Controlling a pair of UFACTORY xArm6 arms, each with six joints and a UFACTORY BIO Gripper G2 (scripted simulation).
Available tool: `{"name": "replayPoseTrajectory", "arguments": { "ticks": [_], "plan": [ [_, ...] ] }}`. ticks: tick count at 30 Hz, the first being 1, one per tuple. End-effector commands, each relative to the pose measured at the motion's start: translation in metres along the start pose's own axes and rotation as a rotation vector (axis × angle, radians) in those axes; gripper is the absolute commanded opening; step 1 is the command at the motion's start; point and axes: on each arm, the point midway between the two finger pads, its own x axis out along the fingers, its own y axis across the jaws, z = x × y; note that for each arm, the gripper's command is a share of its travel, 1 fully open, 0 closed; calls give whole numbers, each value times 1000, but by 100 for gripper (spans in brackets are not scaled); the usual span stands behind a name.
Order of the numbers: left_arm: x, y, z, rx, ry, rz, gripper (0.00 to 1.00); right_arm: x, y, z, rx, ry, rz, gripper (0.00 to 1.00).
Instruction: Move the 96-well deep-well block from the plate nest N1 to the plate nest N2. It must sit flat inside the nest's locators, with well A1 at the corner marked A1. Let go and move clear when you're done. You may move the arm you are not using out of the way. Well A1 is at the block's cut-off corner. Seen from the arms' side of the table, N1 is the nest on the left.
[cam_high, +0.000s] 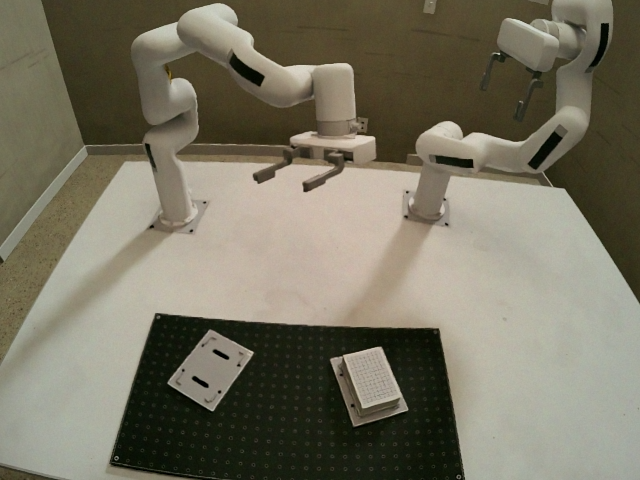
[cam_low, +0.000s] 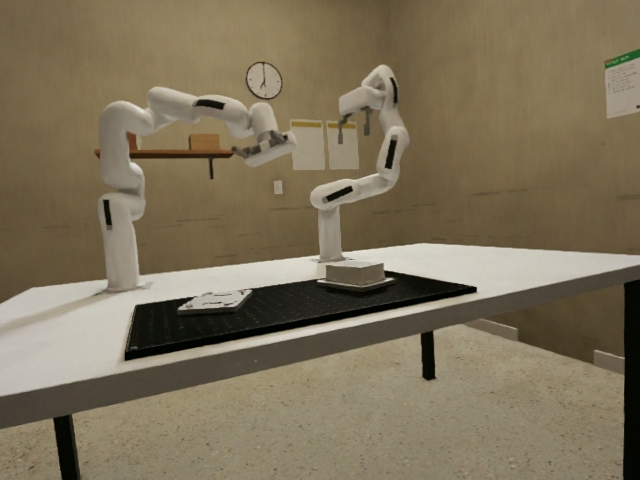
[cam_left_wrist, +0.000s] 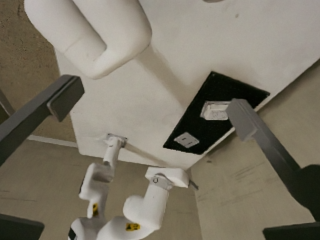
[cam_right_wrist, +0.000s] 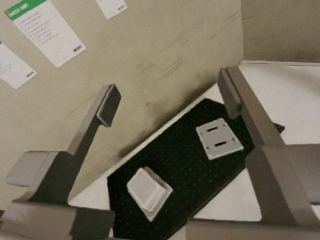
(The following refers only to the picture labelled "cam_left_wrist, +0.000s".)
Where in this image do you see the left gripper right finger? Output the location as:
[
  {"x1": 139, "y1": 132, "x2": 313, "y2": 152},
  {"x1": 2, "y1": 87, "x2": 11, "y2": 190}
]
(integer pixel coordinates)
[{"x1": 225, "y1": 98, "x2": 320, "y2": 240}]

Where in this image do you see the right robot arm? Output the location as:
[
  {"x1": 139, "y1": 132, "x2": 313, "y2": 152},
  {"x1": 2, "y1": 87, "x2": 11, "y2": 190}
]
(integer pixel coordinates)
[{"x1": 68, "y1": 137, "x2": 173, "y2": 240}]

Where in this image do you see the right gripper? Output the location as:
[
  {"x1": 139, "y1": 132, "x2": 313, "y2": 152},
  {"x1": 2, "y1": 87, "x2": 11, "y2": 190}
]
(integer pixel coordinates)
[{"x1": 145, "y1": 167, "x2": 199, "y2": 190}]

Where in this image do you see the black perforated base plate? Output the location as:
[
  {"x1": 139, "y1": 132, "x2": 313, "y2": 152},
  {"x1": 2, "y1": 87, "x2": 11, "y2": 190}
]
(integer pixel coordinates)
[{"x1": 163, "y1": 71, "x2": 271, "y2": 155}]

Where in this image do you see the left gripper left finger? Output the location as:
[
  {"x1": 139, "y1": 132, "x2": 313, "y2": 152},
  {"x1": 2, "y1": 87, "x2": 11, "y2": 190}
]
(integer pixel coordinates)
[{"x1": 0, "y1": 74, "x2": 85, "y2": 240}]

